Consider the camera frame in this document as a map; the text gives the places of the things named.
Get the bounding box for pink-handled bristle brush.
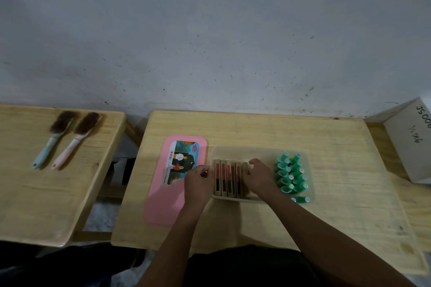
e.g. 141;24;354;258
51;112;102;171

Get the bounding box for cluster of green small bottles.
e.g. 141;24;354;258
274;152;311;204

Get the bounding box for tan red cardboard box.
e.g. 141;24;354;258
220;160;227;196
226;161;235;197
234;162;242;199
214;159;221;195

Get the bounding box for person's right hand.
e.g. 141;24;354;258
242;158;281;199

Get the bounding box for white cardboard box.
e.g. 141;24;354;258
365;96;431;185

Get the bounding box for person's left hand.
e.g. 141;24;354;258
183;165;215;211

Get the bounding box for person's right forearm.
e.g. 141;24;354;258
263;189;417;287

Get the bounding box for clear plastic container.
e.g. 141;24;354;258
210;145;316;204

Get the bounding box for blue-handled bristle brush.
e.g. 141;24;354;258
32;111;79;170

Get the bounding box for person's left forearm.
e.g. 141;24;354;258
136;198;207;287

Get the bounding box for dark trousers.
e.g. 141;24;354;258
0;241;325;287

